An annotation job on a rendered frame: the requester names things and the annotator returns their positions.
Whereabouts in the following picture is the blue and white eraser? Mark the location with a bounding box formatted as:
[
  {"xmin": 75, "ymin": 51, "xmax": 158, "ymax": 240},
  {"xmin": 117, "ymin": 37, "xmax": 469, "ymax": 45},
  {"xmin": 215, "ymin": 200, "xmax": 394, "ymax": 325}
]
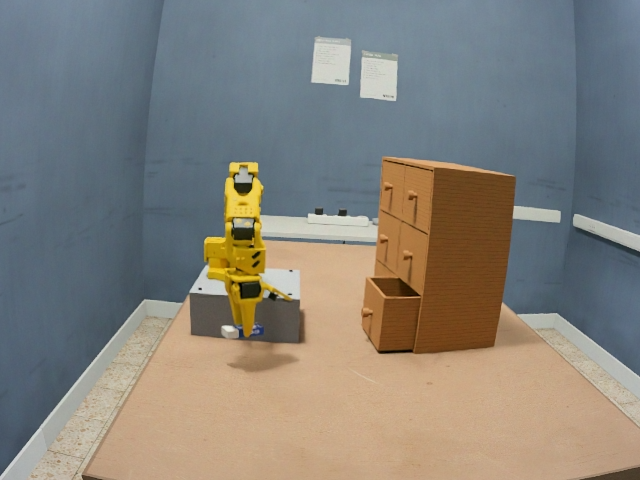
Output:
[{"xmin": 222, "ymin": 322, "xmax": 264, "ymax": 338}]

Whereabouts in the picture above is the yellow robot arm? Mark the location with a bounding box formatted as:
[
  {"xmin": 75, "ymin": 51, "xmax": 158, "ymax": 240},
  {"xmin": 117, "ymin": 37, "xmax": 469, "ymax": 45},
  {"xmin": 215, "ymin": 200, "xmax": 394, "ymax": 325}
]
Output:
[{"xmin": 207, "ymin": 163, "xmax": 266, "ymax": 281}]

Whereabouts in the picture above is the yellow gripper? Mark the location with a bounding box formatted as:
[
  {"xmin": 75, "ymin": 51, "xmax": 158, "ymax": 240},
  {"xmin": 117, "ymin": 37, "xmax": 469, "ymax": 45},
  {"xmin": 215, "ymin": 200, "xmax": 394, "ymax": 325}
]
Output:
[{"xmin": 224, "ymin": 268, "xmax": 292, "ymax": 337}]

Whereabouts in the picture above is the brown chest of drawers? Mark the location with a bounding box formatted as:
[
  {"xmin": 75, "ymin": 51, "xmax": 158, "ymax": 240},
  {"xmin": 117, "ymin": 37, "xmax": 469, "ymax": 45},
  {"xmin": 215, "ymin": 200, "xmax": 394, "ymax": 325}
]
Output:
[{"xmin": 374, "ymin": 157, "xmax": 516, "ymax": 354}]

